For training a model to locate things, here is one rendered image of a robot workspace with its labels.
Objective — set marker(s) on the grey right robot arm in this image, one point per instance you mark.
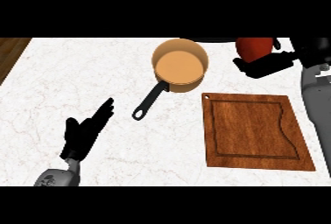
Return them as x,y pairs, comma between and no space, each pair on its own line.
316,110

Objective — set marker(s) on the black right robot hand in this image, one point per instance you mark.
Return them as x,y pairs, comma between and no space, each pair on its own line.
266,65

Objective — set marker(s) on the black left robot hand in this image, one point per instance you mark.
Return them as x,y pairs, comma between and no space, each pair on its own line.
84,134

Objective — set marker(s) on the brown wooden cutting board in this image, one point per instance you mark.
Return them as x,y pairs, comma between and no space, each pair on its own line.
254,131

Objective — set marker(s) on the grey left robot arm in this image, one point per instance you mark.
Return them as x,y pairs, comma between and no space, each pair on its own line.
57,177

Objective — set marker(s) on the red bell pepper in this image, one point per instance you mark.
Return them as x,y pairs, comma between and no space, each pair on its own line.
254,48

